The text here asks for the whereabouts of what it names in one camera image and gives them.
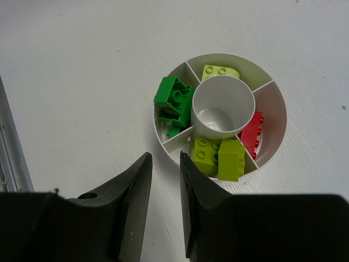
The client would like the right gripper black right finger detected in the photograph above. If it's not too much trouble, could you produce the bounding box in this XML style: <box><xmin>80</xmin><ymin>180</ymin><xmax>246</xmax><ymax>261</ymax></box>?
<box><xmin>180</xmin><ymin>153</ymin><xmax>348</xmax><ymax>261</ymax></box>

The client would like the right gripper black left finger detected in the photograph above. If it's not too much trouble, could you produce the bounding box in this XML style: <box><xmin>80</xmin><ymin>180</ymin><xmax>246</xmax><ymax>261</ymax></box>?
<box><xmin>1</xmin><ymin>153</ymin><xmax>152</xmax><ymax>261</ymax></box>

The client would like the lime green lego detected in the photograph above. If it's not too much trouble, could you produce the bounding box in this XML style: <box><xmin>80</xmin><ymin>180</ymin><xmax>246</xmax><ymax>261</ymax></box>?
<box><xmin>191</xmin><ymin>138</ymin><xmax>221</xmax><ymax>177</ymax></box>
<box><xmin>218</xmin><ymin>139</ymin><xmax>245</xmax><ymax>182</ymax></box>

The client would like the red curved lego with green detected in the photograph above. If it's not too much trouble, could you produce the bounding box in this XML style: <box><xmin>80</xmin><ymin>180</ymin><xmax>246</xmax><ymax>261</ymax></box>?
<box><xmin>238</xmin><ymin>111</ymin><xmax>264</xmax><ymax>159</ymax></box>

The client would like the dark green sloped lego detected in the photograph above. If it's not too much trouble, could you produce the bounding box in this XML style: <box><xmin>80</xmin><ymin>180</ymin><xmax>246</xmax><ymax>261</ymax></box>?
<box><xmin>157</xmin><ymin>109</ymin><xmax>191</xmax><ymax>128</ymax></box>

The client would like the pale green curved lego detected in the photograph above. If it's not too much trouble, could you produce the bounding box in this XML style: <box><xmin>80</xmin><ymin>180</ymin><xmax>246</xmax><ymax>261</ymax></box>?
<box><xmin>201</xmin><ymin>64</ymin><xmax>240</xmax><ymax>82</ymax></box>

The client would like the dark green lego plate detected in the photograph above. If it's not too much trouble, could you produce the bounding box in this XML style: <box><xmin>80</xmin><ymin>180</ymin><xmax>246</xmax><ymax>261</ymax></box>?
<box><xmin>166</xmin><ymin>127</ymin><xmax>181</xmax><ymax>139</ymax></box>

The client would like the white round divided container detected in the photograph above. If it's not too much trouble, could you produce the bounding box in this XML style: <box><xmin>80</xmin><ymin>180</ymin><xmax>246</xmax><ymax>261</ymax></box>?
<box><xmin>153</xmin><ymin>53</ymin><xmax>287</xmax><ymax>175</ymax></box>

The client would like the aluminium table right rail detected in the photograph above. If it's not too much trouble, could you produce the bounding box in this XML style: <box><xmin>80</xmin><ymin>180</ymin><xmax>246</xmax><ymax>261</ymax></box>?
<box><xmin>1</xmin><ymin>84</ymin><xmax>34</xmax><ymax>192</ymax></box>

